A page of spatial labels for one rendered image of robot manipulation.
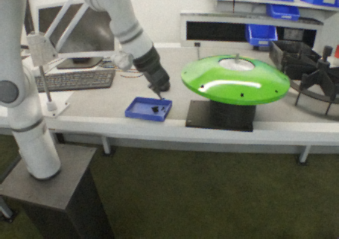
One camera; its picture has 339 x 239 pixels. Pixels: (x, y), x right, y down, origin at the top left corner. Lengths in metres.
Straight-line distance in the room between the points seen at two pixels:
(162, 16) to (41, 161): 1.18
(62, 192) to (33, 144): 0.15
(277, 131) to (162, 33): 1.08
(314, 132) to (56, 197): 0.76
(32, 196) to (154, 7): 1.27
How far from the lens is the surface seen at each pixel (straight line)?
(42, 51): 0.80
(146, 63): 0.62
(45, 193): 0.68
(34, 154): 0.66
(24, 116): 0.61
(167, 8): 1.55
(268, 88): 0.60
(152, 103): 0.82
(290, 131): 0.75
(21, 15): 0.54
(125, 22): 0.57
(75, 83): 1.02
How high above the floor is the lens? 1.32
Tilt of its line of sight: 32 degrees down
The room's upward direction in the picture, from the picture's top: 2 degrees counter-clockwise
